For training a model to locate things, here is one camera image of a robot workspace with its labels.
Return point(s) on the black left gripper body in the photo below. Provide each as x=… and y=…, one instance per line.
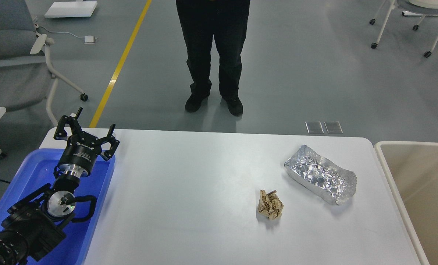
x=80, y=154

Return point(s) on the crumpled brown paper ball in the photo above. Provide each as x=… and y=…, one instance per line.
x=270, y=205

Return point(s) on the metal floor plate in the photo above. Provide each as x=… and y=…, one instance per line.
x=333, y=127
x=314, y=127

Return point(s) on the right metal floor plate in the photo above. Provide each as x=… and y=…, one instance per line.
x=333, y=127

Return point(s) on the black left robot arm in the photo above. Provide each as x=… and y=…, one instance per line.
x=35, y=223

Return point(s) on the grey office chair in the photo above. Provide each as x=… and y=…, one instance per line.
x=27, y=75

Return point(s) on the white power adapter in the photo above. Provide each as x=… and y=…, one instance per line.
x=89, y=39

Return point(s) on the beige plastic bin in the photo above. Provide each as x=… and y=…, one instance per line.
x=411, y=169

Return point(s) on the white flat base plate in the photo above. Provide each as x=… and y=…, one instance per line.
x=64, y=9

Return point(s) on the crumpled aluminium foil tray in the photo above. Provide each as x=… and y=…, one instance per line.
x=321, y=176

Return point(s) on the left metal floor plate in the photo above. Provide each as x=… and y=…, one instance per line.
x=314, y=127

